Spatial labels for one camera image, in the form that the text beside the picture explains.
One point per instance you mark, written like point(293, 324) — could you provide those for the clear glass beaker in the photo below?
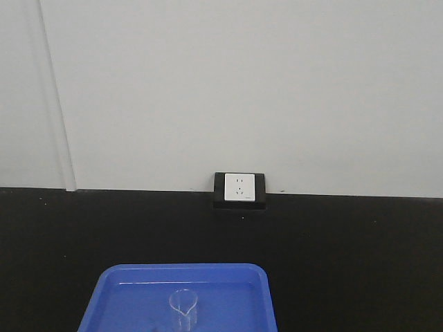
point(183, 304)

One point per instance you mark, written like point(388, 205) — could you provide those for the blue plastic tray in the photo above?
point(134, 297)

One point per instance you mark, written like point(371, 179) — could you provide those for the black framed white power socket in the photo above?
point(239, 191)

